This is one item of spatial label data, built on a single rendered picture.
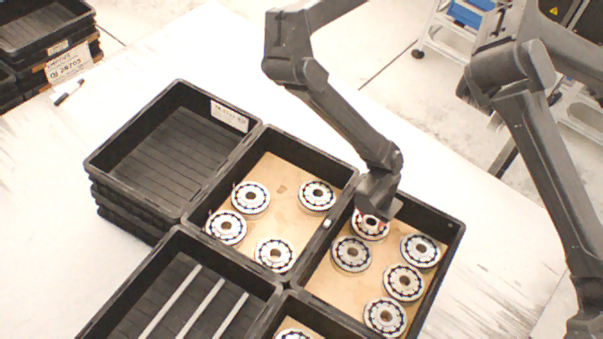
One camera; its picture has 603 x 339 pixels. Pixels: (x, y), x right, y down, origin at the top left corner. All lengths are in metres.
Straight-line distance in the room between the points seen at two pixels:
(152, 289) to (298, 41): 0.70
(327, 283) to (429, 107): 1.88
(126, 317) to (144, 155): 0.47
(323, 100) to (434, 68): 2.35
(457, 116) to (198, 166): 1.87
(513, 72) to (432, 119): 2.25
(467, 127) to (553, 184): 2.23
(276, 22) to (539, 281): 1.13
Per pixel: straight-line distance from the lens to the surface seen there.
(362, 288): 1.42
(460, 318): 1.62
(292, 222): 1.48
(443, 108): 3.16
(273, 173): 1.57
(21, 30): 2.63
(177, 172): 1.57
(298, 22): 0.98
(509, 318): 1.68
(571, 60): 0.99
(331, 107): 1.09
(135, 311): 1.37
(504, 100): 0.86
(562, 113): 3.22
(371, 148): 1.22
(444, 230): 1.52
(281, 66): 1.00
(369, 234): 1.47
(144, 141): 1.65
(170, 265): 1.41
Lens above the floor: 2.07
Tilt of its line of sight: 51 degrees down
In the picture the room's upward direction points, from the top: 10 degrees clockwise
